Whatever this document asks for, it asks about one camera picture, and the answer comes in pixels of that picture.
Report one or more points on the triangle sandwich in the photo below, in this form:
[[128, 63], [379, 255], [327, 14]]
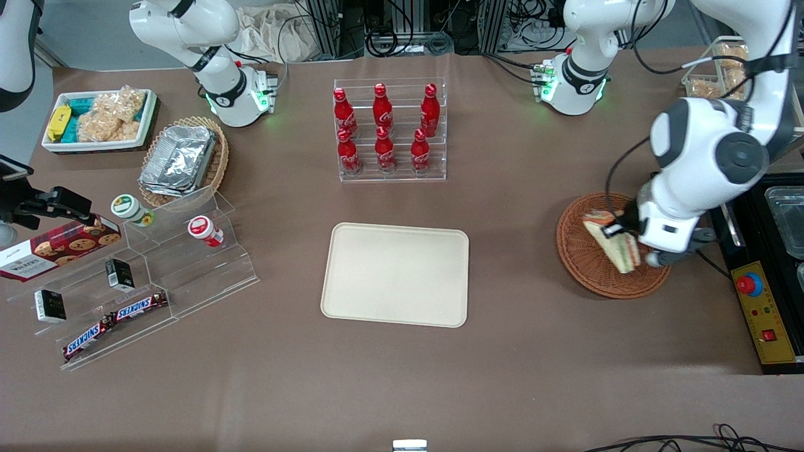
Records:
[[619, 254]]

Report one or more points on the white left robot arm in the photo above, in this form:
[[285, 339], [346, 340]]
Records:
[[710, 144]]

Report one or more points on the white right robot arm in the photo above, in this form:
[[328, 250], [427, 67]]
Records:
[[223, 94]]

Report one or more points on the round brown wicker basket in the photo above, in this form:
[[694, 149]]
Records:
[[578, 263]]

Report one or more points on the oval light wicker basket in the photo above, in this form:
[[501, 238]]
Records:
[[220, 157]]

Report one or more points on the beige rectangular tray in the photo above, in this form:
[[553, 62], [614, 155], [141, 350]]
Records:
[[396, 274]]

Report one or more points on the red tartan cookie box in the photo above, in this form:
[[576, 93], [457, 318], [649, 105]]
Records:
[[56, 250]]

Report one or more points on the green lid snack cup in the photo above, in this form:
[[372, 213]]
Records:
[[129, 208]]

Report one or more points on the yellow snack packet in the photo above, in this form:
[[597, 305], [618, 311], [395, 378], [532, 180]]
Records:
[[58, 122]]

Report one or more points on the small black box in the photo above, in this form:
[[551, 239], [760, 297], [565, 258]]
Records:
[[119, 275], [50, 306]]

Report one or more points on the black control box yellow panel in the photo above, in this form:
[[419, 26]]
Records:
[[754, 251]]

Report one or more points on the bagged rice crackers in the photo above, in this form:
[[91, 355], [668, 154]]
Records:
[[113, 116]]

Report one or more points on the teal snack packet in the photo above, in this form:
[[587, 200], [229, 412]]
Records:
[[76, 107]]

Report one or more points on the red emergency stop button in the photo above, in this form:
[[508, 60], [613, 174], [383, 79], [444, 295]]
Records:
[[749, 284]]

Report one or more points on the white rectangular bin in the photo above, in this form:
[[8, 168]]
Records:
[[147, 119]]

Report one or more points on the stacked aluminium foil containers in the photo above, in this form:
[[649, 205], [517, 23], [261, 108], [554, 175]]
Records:
[[179, 160]]

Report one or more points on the snickers chocolate bar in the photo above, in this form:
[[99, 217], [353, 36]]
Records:
[[139, 306], [88, 339]]

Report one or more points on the bagged bread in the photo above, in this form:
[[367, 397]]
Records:
[[705, 91], [732, 55]]

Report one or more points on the red lid snack cup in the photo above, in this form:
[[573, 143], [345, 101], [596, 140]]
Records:
[[204, 230]]

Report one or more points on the clear acrylic stepped stand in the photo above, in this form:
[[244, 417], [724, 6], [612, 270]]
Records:
[[188, 276]]

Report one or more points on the red cola bottle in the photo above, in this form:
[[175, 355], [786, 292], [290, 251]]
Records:
[[348, 154], [344, 116], [429, 113], [385, 152], [420, 154], [382, 110]]

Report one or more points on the clear acrylic bottle rack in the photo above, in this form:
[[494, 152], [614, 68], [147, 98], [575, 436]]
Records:
[[402, 177]]

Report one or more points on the beige crumpled cloth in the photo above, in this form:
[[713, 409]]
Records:
[[270, 34]]

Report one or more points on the aluminium frame post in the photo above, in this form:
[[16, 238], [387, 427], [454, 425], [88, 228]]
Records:
[[330, 28], [502, 22]]

